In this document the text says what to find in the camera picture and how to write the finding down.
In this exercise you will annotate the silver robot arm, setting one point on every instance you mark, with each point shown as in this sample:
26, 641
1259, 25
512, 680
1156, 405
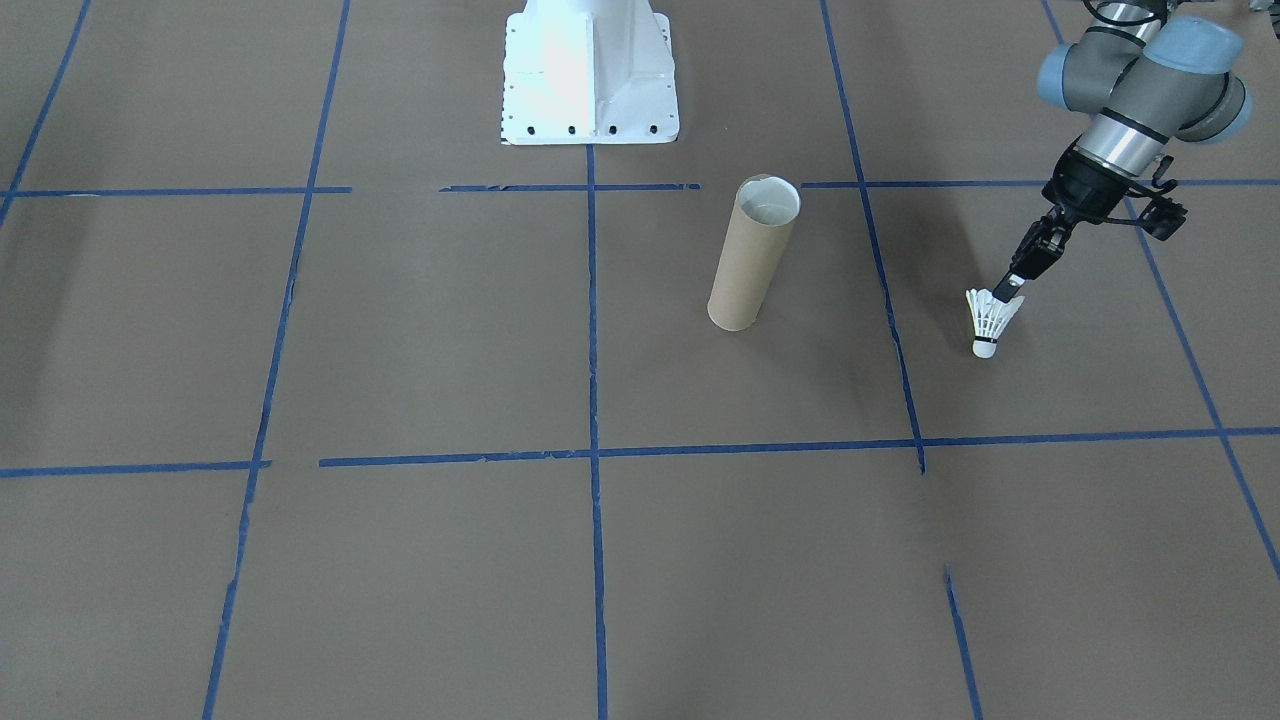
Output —
1150, 70

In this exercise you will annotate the white pillar with base plate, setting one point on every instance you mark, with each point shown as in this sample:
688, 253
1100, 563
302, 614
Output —
590, 70

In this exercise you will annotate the white feather shuttlecock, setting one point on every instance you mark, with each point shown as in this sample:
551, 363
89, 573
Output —
990, 318

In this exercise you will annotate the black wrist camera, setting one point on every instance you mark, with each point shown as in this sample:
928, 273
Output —
1158, 205

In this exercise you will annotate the brown cardboard tube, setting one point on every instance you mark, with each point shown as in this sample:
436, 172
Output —
750, 260

